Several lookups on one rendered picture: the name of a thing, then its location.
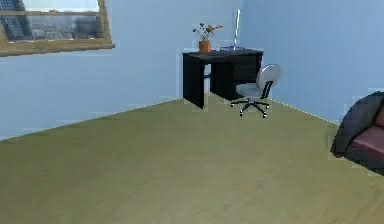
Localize dark grey armchair red cushions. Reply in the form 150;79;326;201
329;90;384;177

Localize black desk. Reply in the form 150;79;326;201
181;47;265;110

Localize grey office swivel chair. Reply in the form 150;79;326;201
229;63;282;120

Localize orange potted house plant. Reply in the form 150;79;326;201
191;21;224;54

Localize thin white desk lamp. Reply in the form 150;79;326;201
232;8;242;52

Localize wooden framed window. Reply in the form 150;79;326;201
0;0;116;58

